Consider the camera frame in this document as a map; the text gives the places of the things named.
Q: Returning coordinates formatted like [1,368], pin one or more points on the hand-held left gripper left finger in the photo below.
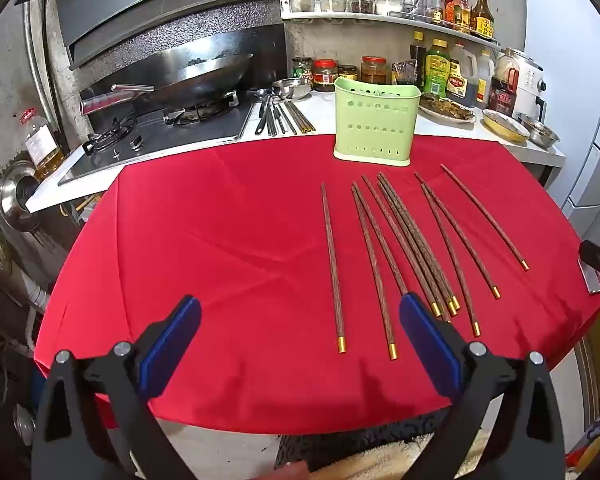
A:
[172,342]

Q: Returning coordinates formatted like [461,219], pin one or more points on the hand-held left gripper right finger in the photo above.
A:
[430,345]

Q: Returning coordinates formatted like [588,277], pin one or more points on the group of wooden chopsticks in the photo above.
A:
[331,260]

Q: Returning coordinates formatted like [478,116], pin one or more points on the green plastic utensil holder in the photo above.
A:
[375,125]

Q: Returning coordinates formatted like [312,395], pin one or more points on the silver metal strip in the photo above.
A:
[593,277]

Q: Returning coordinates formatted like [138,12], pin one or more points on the red tablecloth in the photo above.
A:
[205,235]

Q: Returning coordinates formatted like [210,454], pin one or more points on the dark patterned cloth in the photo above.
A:
[355,440]

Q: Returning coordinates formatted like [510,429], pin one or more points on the beige knit clothing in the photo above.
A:
[390,460]

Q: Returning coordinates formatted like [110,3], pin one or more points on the steel bowl with food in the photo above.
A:
[539,132]

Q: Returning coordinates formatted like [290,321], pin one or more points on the white drain pipe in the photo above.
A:
[36,295]

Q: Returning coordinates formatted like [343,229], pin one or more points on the white refrigerator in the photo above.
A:
[580,85]

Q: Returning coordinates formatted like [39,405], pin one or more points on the yellow bowl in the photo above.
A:
[505,126]

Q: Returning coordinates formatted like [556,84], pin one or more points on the white kitchen appliance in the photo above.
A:
[530,80]

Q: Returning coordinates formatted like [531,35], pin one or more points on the white jug yellow label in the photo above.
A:
[485,77]

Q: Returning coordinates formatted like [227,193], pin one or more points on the white plate of food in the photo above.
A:
[447,109]

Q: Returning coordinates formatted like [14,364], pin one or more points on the black gas stove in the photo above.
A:
[160,135]

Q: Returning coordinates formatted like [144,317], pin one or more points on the steel pot lid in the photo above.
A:
[17,195]

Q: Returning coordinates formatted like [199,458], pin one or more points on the large dark vinegar jug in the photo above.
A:
[462,77]

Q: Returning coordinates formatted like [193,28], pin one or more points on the red cap cooking oil bottle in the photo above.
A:
[42,145]

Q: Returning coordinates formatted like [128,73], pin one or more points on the green bottle yellow cap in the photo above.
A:
[436,70]

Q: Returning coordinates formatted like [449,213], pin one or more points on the tall dark bottle yellow label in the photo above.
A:
[482,15]

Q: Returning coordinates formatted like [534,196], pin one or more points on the dark bottle yellow cap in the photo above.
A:
[418,60]

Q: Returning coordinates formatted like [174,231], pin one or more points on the bag of dark spices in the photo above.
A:
[404,74]

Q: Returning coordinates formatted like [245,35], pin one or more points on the steel spoon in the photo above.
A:
[263,94]

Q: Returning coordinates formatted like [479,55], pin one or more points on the steel wok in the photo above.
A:
[200,77]

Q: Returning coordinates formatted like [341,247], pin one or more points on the small yellow oil bottle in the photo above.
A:
[462,10]

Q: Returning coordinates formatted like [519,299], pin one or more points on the small steel bowl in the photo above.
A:
[291,89]

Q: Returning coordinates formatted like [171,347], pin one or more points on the red lid orange sauce jar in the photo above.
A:
[374,70]

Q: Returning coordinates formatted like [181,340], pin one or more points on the red seasoning packet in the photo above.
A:
[451,2]

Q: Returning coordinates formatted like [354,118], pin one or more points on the small yellow label jar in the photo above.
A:
[347,72]

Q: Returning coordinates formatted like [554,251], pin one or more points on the red lid chili jar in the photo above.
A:
[325,76]

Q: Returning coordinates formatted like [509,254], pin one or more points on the small clear seasoning bottle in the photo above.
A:
[435,2]

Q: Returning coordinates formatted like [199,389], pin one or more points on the green label jar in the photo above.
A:
[302,67]

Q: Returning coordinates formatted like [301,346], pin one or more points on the black range hood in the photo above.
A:
[155,10]

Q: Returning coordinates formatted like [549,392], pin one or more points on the white wall shelf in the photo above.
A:
[380,20]

